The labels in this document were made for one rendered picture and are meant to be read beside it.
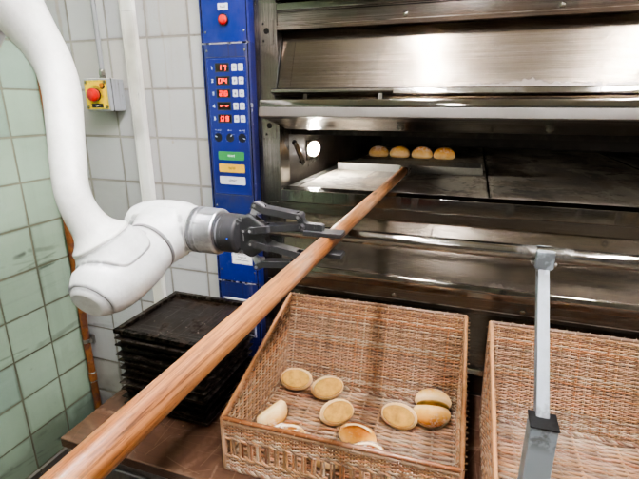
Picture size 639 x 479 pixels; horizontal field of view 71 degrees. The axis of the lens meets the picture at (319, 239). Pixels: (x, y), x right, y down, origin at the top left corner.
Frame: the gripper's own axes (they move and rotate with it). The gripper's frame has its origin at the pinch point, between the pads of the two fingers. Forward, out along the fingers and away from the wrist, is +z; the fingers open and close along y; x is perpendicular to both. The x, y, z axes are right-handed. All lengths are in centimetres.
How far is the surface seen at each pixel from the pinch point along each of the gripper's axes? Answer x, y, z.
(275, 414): -18, 56, -20
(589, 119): -39, -21, 46
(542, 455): 6.4, 29.3, 38.6
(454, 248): -16.0, 3.7, 21.7
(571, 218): -54, 4, 49
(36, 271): -37, 35, -122
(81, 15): -53, -50, -101
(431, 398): -38, 55, 19
